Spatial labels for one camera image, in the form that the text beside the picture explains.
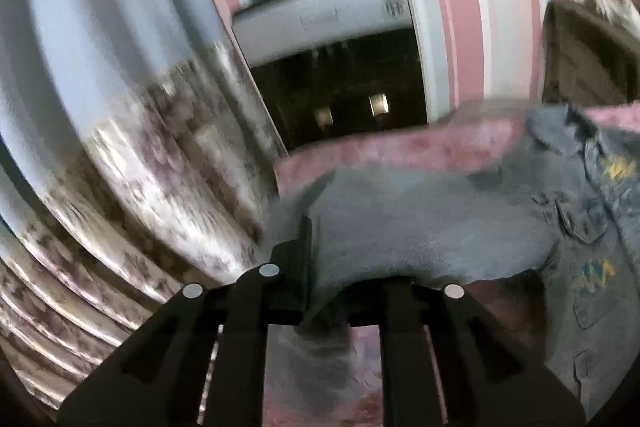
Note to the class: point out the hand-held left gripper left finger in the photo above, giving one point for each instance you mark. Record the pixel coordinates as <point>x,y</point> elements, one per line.
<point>250,307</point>

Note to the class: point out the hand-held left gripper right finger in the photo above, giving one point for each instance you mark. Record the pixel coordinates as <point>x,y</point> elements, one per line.
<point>430,337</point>

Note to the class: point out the grey-blue printed denim jacket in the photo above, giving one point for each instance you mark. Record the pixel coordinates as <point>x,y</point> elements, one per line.
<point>425,227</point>

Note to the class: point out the pink floral bed sheet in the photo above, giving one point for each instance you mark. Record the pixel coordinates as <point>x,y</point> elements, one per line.
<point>400,147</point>

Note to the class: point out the floral curtain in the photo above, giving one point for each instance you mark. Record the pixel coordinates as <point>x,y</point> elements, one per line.
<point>125,132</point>

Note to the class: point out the silver and black water dispenser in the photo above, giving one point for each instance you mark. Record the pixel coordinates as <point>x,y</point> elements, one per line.
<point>325,17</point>

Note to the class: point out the white cloth bag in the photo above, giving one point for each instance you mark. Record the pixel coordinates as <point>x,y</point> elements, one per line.
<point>607,4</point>

